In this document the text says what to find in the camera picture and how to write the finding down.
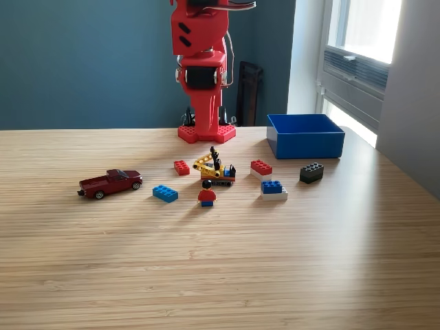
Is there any toy figure red shirt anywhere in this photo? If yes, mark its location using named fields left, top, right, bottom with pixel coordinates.
left=197, top=179, right=218, bottom=208

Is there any light blue brick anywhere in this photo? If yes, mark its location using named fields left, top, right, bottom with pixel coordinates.
left=152, top=184, right=179, bottom=204

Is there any dark red toy pickup car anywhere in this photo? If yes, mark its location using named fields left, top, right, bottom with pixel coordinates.
left=77, top=168, right=144, bottom=200

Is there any blue plastic bin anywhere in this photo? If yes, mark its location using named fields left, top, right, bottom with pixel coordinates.
left=266, top=113, right=346, bottom=160

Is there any black table clamp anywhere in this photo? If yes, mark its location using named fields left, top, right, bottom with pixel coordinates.
left=180, top=105, right=197, bottom=127
left=218, top=107, right=239, bottom=127

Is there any black folded stand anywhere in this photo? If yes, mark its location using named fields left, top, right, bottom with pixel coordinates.
left=235, top=60, right=265, bottom=127

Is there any small yellow toy digger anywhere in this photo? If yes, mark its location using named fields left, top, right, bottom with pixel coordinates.
left=192, top=146, right=237, bottom=188

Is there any small red brick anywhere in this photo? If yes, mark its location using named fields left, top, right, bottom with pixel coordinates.
left=173, top=159, right=190, bottom=177

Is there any red and white brick stack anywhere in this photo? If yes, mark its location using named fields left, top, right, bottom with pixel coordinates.
left=250, top=159, right=274, bottom=182

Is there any blue and white brick stack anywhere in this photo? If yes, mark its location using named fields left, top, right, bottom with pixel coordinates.
left=260, top=179, right=289, bottom=201

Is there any black brick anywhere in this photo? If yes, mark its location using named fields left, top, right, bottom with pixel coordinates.
left=299, top=162, right=325, bottom=185

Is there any grey window vent grille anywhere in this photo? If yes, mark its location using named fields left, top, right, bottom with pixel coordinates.
left=322, top=47, right=391, bottom=92

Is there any white window frame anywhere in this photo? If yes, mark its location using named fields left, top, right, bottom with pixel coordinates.
left=316, top=0, right=403, bottom=133

